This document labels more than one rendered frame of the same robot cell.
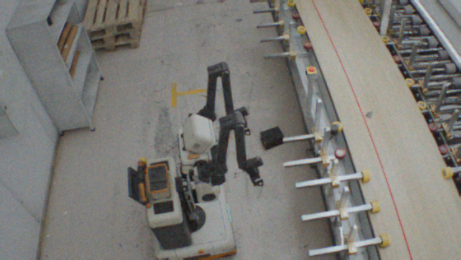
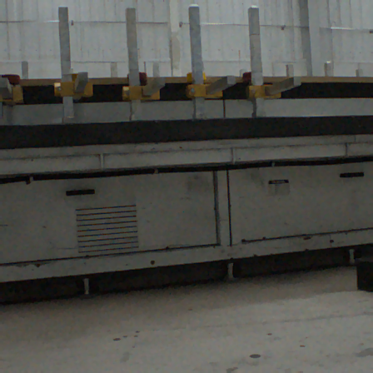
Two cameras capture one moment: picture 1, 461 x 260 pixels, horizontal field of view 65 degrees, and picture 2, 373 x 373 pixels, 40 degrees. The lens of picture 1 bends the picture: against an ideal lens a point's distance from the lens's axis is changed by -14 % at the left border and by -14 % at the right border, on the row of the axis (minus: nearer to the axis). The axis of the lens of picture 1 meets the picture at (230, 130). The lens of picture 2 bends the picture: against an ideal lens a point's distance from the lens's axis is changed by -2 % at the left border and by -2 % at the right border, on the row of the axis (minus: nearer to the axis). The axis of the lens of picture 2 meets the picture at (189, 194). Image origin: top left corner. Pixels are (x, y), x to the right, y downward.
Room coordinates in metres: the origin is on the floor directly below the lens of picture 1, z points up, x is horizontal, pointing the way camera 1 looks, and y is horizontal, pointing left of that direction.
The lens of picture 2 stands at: (3.84, 1.30, 0.52)
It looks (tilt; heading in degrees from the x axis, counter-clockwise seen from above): 3 degrees down; 254
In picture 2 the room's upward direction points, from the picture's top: 3 degrees counter-clockwise
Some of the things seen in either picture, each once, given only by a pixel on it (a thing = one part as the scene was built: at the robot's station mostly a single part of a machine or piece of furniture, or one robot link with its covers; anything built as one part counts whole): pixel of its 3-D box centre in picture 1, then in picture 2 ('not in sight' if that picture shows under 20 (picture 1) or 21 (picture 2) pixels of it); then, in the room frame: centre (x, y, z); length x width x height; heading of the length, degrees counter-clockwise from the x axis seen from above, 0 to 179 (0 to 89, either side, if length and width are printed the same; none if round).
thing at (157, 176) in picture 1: (159, 182); not in sight; (1.66, 0.55, 0.87); 0.23 x 0.15 x 0.11; 4
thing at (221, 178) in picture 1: (212, 161); not in sight; (1.69, 0.15, 0.99); 0.28 x 0.16 x 0.22; 4
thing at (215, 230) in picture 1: (191, 225); not in sight; (1.66, 0.44, 0.16); 0.67 x 0.64 x 0.25; 94
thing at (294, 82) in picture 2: (286, 54); (271, 90); (2.92, -0.61, 0.80); 0.43 x 0.03 x 0.04; 89
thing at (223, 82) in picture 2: (281, 38); (211, 90); (3.17, -0.61, 0.81); 0.43 x 0.03 x 0.04; 89
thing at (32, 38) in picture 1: (61, 57); not in sight; (3.50, 1.73, 0.78); 0.90 x 0.45 x 1.55; 179
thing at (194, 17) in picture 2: (286, 27); (196, 66); (3.21, -0.66, 0.91); 0.04 x 0.04 x 0.48; 89
